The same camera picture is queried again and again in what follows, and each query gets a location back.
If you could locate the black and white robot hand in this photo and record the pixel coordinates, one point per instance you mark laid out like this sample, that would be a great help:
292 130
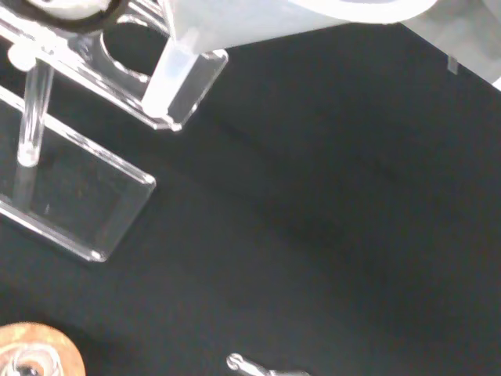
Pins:
70 9

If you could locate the black bench cloth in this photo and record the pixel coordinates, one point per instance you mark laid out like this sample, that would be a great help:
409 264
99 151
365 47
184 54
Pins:
313 196

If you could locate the clear tape strip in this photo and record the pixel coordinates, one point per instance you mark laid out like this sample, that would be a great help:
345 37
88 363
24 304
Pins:
452 65

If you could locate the glass weighing funnel with powder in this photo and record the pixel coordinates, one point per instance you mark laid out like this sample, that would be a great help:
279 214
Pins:
250 364

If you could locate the clear acrylic funnel stand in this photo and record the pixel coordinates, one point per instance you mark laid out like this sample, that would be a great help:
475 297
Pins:
78 203

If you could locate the small round-bottom glass flask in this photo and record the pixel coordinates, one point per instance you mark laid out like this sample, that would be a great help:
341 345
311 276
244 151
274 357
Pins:
27 362

